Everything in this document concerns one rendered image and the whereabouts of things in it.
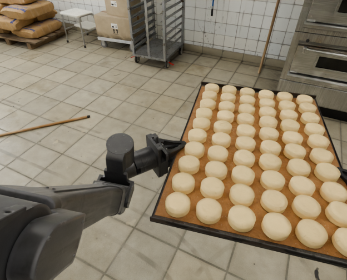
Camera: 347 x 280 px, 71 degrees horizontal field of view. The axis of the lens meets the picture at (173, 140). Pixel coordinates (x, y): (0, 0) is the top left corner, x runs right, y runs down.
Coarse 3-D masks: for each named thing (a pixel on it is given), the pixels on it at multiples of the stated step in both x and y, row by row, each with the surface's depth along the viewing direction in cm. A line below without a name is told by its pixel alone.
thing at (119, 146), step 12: (108, 144) 50; (120, 144) 50; (132, 144) 51; (108, 156) 49; (120, 156) 49; (132, 156) 53; (108, 168) 51; (120, 168) 50; (108, 180) 55; (120, 180) 54; (132, 192) 56
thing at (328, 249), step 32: (256, 96) 85; (192, 128) 70; (256, 128) 71; (256, 160) 60; (288, 160) 61; (192, 192) 53; (224, 192) 53; (256, 192) 53; (288, 192) 53; (224, 224) 47; (256, 224) 47
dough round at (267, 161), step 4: (260, 156) 59; (264, 156) 59; (268, 156) 59; (272, 156) 59; (276, 156) 59; (260, 160) 58; (264, 160) 58; (268, 160) 58; (272, 160) 58; (276, 160) 58; (280, 160) 58; (260, 164) 58; (264, 164) 57; (268, 164) 57; (272, 164) 57; (276, 164) 57; (280, 164) 57; (264, 168) 57; (268, 168) 57; (272, 168) 56; (276, 168) 56
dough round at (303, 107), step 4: (300, 104) 78; (304, 104) 78; (308, 104) 78; (312, 104) 78; (300, 108) 77; (304, 108) 76; (308, 108) 76; (312, 108) 76; (316, 108) 76; (300, 112) 77; (304, 112) 76; (312, 112) 76
